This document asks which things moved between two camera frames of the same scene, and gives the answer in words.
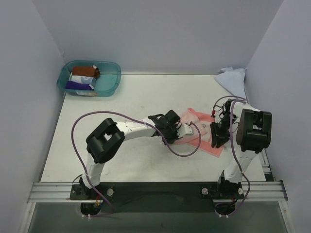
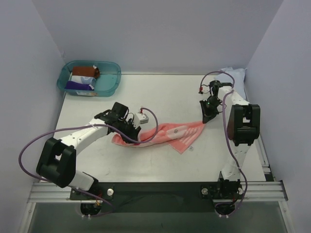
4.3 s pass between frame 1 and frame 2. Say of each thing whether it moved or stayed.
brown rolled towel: stayed
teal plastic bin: stayed
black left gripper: moved
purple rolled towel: stayed
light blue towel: stayed
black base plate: stayed
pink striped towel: moved
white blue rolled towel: stayed
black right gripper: moved
